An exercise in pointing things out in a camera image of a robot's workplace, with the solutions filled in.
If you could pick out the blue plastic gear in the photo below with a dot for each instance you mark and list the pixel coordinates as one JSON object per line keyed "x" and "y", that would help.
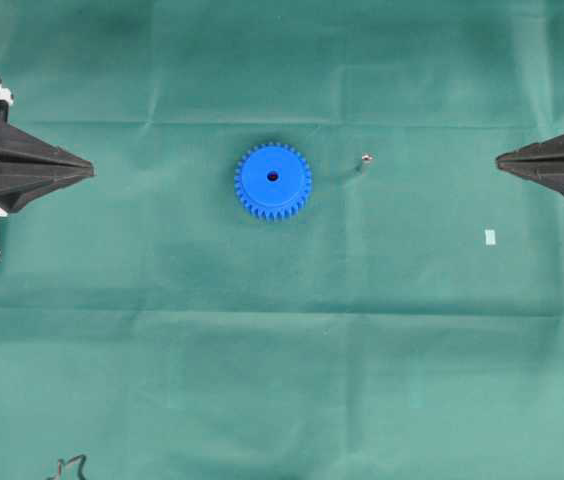
{"x": 273, "y": 181}

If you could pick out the small pale tape piece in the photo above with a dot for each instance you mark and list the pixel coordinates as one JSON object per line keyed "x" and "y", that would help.
{"x": 490, "y": 237}

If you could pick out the green table cloth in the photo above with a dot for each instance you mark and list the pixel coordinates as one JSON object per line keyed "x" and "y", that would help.
{"x": 150, "y": 323}

